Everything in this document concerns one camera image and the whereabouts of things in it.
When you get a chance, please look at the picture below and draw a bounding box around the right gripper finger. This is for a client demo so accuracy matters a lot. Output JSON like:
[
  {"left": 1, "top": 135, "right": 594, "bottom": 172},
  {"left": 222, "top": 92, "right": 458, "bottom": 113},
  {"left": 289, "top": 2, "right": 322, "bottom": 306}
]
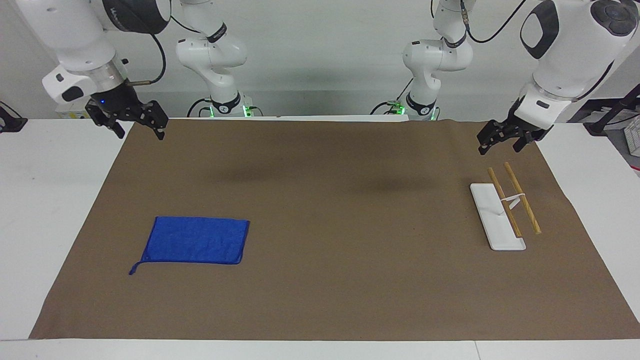
[
  {"left": 138, "top": 99, "right": 170, "bottom": 141},
  {"left": 90, "top": 112, "right": 126, "bottom": 140}
]

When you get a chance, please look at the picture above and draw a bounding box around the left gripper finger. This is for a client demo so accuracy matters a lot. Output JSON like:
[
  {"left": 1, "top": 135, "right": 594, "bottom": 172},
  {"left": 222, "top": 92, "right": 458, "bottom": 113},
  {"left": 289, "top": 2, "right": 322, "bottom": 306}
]
[
  {"left": 512, "top": 131, "right": 539, "bottom": 154},
  {"left": 476, "top": 119, "right": 513, "bottom": 156}
]

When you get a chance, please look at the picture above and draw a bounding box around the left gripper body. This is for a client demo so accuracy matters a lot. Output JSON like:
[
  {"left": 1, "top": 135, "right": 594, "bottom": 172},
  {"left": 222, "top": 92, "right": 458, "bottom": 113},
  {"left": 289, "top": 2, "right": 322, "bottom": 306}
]
[{"left": 508, "top": 100, "right": 554, "bottom": 143}]

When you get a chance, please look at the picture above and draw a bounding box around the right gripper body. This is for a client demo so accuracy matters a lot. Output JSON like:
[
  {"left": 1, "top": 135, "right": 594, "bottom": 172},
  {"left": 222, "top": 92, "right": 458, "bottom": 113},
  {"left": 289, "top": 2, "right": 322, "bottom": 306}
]
[{"left": 85, "top": 83, "right": 147, "bottom": 127}]

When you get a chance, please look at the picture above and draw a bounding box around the blue towel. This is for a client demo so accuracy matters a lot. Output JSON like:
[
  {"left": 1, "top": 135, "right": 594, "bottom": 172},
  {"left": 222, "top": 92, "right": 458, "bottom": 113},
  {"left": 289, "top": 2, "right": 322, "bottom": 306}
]
[{"left": 129, "top": 216, "right": 251, "bottom": 276}]

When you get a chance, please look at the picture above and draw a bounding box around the white rack with wooden bars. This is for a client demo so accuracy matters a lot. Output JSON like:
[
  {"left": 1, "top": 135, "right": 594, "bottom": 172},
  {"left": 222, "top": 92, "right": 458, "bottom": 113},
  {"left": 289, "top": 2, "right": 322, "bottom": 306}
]
[{"left": 469, "top": 161, "right": 543, "bottom": 251}]

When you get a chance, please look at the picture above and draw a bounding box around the black stand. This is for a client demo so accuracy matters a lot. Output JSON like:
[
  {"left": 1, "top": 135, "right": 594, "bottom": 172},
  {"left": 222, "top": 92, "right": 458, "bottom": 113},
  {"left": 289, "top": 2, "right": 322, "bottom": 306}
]
[
  {"left": 0, "top": 101, "right": 29, "bottom": 134},
  {"left": 584, "top": 82, "right": 640, "bottom": 137}
]

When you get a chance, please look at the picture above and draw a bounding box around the black cable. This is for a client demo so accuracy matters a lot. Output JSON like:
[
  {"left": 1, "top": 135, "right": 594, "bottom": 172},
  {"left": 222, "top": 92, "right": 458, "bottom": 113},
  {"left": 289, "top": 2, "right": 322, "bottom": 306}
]
[
  {"left": 187, "top": 97, "right": 213, "bottom": 119},
  {"left": 461, "top": 0, "right": 529, "bottom": 44},
  {"left": 370, "top": 77, "right": 417, "bottom": 116},
  {"left": 126, "top": 31, "right": 167, "bottom": 87}
]

